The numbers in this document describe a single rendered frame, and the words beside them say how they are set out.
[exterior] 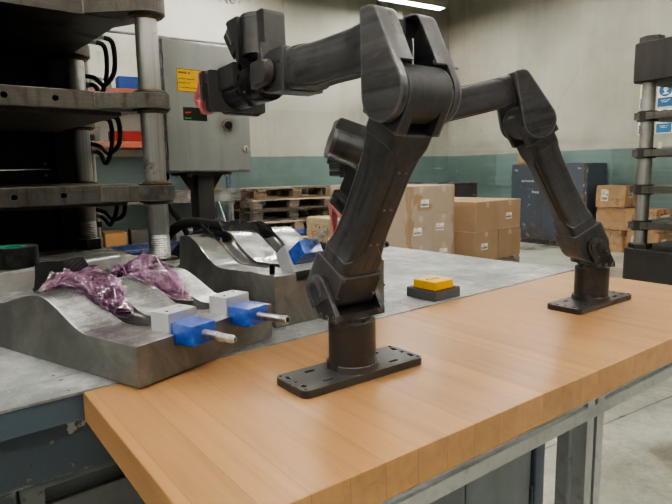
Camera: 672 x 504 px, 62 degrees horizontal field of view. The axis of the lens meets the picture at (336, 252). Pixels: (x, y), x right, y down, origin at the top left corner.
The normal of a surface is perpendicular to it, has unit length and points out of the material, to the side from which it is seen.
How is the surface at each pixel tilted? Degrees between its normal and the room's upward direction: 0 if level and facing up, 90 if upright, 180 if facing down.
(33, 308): 90
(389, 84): 90
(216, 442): 0
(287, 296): 90
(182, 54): 90
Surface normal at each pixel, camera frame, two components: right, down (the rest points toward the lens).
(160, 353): 0.84, 0.06
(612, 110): -0.85, 0.09
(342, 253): -0.69, -0.05
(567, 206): 0.12, 0.12
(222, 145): 0.64, 0.10
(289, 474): -0.02, -0.99
